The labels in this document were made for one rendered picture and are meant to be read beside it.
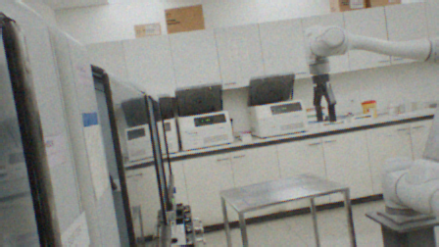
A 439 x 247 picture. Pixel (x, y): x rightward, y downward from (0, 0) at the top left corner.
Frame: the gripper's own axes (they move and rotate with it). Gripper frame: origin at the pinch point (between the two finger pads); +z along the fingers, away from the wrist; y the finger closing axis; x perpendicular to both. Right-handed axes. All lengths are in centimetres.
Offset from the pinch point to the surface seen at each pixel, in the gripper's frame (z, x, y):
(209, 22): -115, 10, 282
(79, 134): -13, 75, -114
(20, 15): -22, 75, -124
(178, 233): 34, 72, -15
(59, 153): -11, 75, -122
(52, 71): -18, 75, -120
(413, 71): -20, -245, 282
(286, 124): 19, -49, 220
